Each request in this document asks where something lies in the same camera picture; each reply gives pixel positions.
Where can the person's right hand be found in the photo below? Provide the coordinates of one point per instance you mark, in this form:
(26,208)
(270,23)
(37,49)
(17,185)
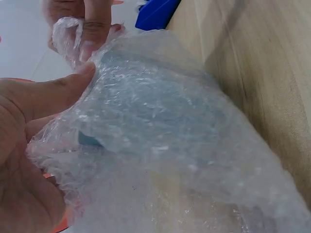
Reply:
(96,14)

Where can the person's left hand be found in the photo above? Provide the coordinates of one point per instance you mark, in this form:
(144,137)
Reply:
(22,170)

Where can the person's right fingers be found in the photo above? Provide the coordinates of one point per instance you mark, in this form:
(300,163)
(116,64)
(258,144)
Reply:
(96,26)

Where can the person's left thumb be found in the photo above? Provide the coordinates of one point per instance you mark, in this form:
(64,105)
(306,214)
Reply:
(60,93)

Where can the clear plastic bag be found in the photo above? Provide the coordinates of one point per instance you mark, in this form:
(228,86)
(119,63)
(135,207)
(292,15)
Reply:
(170,170)

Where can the blue plastic box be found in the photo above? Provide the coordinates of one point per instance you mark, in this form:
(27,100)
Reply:
(155,13)

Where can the blue block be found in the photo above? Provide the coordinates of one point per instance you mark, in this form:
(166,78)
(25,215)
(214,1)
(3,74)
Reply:
(150,102)

